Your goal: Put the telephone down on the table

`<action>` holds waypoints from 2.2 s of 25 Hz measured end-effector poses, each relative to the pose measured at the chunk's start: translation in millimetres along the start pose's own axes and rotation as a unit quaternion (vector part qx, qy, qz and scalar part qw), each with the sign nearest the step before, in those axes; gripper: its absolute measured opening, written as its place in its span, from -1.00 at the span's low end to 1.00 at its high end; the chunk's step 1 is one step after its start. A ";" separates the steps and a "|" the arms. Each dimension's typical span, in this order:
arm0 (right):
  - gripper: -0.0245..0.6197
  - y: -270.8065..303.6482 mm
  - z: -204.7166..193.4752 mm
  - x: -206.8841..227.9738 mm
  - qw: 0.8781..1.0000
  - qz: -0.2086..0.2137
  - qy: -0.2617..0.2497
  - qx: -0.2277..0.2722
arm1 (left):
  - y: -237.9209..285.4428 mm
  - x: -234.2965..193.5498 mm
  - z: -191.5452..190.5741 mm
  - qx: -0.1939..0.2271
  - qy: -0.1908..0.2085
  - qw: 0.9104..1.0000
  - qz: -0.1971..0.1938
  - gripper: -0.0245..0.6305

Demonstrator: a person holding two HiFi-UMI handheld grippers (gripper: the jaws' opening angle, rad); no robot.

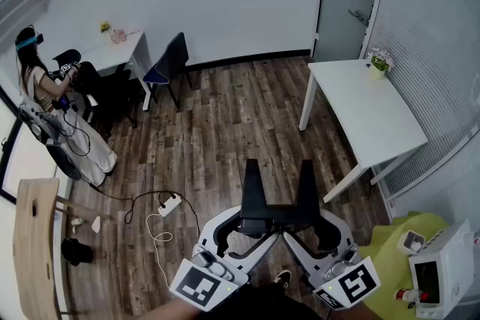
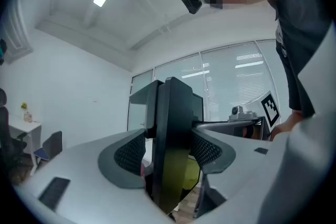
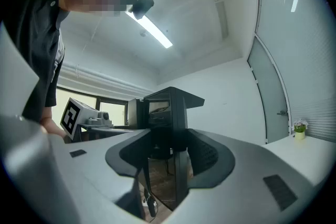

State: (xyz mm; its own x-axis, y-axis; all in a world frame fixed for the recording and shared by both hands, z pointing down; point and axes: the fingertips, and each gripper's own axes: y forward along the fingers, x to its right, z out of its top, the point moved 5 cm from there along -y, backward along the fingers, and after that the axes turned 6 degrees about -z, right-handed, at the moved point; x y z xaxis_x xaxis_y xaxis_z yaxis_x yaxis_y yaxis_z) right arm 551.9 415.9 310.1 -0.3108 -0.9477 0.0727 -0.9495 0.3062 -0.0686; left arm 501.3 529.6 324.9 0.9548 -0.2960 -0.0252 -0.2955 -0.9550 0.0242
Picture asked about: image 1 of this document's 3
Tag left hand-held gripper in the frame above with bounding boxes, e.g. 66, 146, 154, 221
168, 204, 282, 313

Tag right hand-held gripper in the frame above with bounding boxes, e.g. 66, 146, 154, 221
281, 208, 383, 311

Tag person's right forearm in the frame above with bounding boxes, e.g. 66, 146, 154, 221
350, 304, 382, 320

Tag person's left forearm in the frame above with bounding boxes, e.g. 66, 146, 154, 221
140, 296, 206, 320

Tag person's black shoe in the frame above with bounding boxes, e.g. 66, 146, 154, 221
273, 269, 293, 290

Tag green tablecloth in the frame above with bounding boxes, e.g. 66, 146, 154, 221
358, 211, 451, 320

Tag person's black clothing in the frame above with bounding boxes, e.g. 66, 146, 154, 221
208, 281, 326, 320

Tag white power strip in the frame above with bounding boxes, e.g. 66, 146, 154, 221
157, 194, 183, 219

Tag white square cup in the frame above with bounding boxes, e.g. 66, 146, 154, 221
397, 229, 426, 256

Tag red and white bottle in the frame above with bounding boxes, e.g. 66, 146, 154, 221
394, 287, 429, 307

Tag white toy microwave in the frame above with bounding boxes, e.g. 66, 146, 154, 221
407, 218, 478, 320

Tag white square table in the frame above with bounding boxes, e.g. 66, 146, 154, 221
298, 58, 430, 205

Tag black floor bin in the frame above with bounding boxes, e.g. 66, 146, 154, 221
60, 237, 95, 268

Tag potted pink flowers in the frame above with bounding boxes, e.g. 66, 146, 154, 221
366, 46, 396, 82

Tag dark blue chair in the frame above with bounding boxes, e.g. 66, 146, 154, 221
142, 31, 194, 110

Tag wooden chair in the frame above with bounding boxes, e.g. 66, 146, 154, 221
12, 177, 114, 320

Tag black office chair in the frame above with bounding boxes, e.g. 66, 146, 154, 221
52, 48, 140, 129

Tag white window blinds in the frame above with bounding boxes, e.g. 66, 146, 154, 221
358, 0, 480, 199

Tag white long desk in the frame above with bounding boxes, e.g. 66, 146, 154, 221
79, 30, 159, 112

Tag white coiled cable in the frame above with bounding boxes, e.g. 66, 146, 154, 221
145, 212, 175, 292

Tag black floor cable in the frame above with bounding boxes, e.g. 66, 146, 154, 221
88, 181, 202, 239

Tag metal door handle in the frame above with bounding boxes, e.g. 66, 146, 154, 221
347, 7, 371, 27

